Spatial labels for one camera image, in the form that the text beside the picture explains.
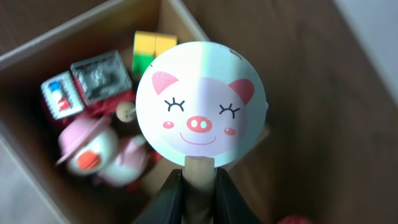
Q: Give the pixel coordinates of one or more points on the colourful puzzle cube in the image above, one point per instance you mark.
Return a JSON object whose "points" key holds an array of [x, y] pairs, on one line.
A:
{"points": [[147, 46]]}

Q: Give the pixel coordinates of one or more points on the white cardboard box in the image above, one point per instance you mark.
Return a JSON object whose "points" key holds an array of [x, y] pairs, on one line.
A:
{"points": [[33, 189]]}

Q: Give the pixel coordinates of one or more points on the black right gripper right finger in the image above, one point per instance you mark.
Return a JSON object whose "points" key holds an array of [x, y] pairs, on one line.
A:
{"points": [[228, 205]]}

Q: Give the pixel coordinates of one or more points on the red toy truck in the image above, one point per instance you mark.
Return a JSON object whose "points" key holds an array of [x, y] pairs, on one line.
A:
{"points": [[93, 87]]}

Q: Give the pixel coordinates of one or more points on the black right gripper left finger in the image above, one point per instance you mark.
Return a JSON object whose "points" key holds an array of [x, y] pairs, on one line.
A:
{"points": [[167, 207]]}

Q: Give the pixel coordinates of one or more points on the pig face rattle drum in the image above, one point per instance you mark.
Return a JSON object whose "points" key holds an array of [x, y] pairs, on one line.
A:
{"points": [[202, 106]]}

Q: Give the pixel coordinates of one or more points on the red polyhedral number die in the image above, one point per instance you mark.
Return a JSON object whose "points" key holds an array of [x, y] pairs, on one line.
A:
{"points": [[295, 219]]}

